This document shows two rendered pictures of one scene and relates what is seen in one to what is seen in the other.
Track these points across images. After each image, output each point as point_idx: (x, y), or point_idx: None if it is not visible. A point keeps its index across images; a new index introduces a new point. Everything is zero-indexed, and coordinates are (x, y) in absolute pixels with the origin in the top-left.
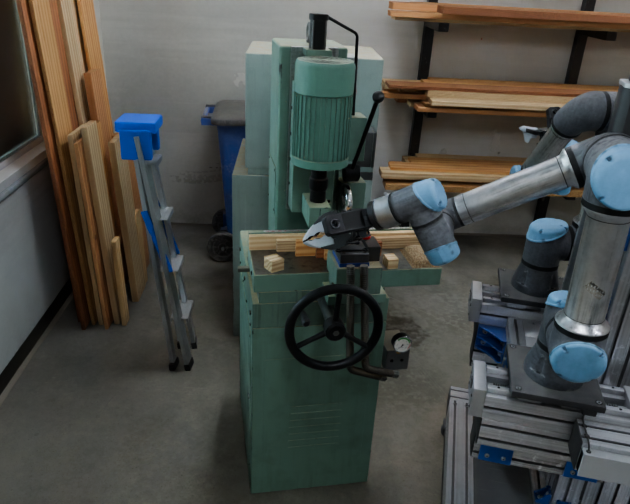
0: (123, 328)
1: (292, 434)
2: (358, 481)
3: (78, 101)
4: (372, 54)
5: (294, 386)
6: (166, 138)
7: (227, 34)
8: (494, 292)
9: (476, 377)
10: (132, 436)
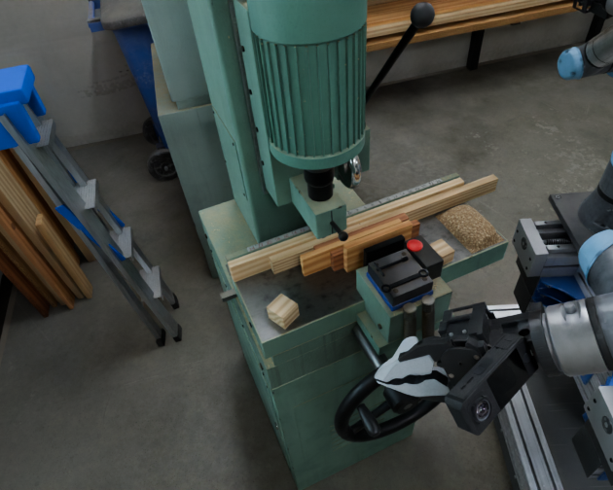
0: (90, 301)
1: (336, 442)
2: (404, 437)
3: None
4: None
5: (333, 410)
6: (55, 49)
7: None
8: (551, 230)
9: None
10: (146, 452)
